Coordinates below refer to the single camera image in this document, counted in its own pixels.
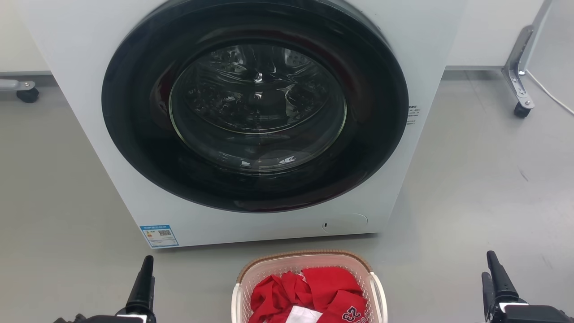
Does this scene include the black round washer door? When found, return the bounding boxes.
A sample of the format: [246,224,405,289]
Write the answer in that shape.
[101,0,409,214]

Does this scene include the blue energy label sticker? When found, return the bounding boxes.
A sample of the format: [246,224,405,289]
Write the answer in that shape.
[139,225,179,249]

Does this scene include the white cable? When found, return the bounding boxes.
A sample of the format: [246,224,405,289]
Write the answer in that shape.
[525,69,574,117]

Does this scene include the white plastic laundry basket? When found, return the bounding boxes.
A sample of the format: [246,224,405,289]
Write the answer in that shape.
[231,250,388,323]

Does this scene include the white garment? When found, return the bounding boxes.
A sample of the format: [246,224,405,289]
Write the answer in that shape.
[286,306,323,323]

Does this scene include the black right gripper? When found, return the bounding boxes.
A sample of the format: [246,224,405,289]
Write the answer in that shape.
[481,250,574,323]

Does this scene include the red basketball jersey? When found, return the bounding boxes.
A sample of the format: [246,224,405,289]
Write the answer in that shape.
[248,267,369,323]

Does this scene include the silver metal leg with caster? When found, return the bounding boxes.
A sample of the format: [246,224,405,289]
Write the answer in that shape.
[501,0,555,119]

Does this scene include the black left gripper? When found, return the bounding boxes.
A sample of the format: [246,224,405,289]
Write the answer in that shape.
[53,255,157,323]

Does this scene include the grey frame foot with caster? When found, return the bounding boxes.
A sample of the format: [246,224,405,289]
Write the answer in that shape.
[0,79,40,104]

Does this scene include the white front-load washing machine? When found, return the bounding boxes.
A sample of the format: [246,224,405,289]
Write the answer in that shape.
[18,0,467,249]

